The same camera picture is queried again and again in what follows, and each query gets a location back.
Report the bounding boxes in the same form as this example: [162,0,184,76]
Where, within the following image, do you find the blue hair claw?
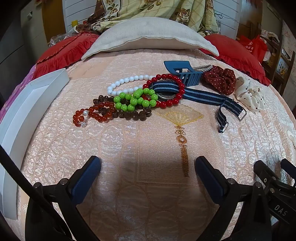
[164,61,204,87]

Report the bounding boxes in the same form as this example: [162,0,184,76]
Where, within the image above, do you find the wooden shelf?
[261,35,296,95]

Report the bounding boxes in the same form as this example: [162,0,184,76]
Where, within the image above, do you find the black cable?
[0,145,79,241]

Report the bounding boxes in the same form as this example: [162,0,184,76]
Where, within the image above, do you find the green bead bracelet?
[114,89,158,111]

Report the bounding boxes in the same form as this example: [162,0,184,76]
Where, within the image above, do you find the pink floral blanket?
[0,65,37,114]

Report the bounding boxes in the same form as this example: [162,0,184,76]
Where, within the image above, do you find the beige pillow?
[81,17,220,61]

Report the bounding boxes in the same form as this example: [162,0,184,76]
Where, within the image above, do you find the white bead bracelet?
[107,75,153,96]

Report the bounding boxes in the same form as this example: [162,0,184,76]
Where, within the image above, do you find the orange-red bead bracelet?
[73,102,116,127]

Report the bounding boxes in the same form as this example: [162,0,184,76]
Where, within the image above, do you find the floral checked quilt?
[87,0,219,37]

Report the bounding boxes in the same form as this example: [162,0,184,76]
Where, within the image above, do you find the wooden door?
[42,0,66,37]

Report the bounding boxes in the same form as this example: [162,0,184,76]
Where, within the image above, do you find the peach quilted bedspread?
[5,49,296,241]

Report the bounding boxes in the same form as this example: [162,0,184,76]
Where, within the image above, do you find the cream polka-dot scrunchie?
[235,76,264,113]

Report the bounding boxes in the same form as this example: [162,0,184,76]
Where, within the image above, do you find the red ruffled round pillow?
[32,32,101,80]

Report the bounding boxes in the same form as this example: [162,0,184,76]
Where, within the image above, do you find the grey refrigerator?
[0,0,50,77]

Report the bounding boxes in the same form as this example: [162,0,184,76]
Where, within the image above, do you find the white jewelry box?
[0,68,70,220]

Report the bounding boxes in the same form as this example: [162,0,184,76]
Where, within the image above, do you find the red shopping bag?
[238,35,269,63]

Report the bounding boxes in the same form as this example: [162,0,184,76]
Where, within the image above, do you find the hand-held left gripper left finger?
[25,156,102,241]

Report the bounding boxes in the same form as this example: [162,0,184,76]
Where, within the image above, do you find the brown bead bracelet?
[92,95,153,121]

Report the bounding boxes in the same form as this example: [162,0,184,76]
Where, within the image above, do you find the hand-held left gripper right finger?
[196,156,271,241]

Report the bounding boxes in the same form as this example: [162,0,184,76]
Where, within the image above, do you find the red bead bracelet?
[143,74,185,109]

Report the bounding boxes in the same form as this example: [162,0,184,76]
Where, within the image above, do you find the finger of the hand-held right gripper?
[254,160,278,186]
[280,159,296,183]

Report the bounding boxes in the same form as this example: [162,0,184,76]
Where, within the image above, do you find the silver braided bracelet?
[192,64,213,72]

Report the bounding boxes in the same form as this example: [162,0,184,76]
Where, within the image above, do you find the red polka-dot scrunchie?
[201,65,237,96]

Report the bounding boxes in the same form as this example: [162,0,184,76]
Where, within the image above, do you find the blue striped watch strap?
[148,80,247,133]

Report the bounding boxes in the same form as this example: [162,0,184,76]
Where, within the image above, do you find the clear plastic bag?
[48,32,77,45]

